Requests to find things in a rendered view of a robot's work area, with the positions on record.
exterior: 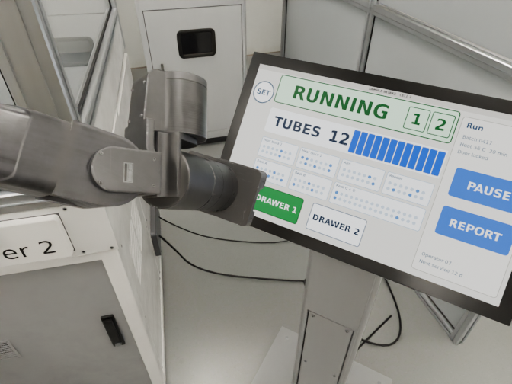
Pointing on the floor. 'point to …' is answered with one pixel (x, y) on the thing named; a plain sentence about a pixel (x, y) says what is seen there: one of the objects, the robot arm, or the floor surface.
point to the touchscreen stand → (325, 329)
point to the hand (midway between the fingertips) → (246, 192)
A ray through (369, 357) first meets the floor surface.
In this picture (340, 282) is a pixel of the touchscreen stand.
